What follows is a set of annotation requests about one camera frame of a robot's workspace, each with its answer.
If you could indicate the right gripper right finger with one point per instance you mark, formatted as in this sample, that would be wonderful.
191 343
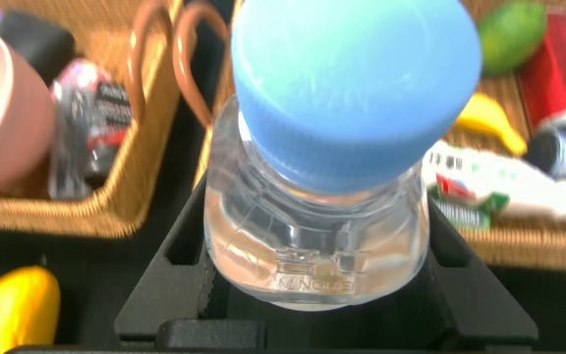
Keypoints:
479 305

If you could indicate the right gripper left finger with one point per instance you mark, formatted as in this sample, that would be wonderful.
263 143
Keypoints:
165 295

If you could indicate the white milk drink bottle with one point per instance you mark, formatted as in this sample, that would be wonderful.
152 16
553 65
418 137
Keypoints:
509 182

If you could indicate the water bottle blue cap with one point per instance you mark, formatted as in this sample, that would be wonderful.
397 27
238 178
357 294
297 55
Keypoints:
352 88

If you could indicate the wicker basket holding food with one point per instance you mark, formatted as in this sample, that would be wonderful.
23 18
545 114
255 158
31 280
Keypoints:
533 246

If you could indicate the wicker basket holding pink bowl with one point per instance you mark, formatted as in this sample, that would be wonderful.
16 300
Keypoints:
116 216

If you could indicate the black table cloth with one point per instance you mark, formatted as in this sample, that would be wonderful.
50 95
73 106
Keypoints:
81 275

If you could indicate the yellow mango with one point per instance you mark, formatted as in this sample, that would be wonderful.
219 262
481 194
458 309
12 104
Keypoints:
13 314

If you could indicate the yellow banana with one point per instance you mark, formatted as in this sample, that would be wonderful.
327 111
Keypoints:
489 118

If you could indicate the black packaged item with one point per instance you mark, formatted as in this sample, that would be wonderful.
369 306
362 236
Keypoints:
96 113

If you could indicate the pink bowl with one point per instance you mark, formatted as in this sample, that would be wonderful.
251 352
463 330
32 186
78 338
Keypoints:
13 128

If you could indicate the red soda can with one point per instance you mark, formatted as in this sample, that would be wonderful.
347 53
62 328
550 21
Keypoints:
553 74

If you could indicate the green mango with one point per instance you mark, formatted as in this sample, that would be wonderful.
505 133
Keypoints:
514 34

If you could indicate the black cup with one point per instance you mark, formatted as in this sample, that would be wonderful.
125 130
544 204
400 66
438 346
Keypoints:
37 44

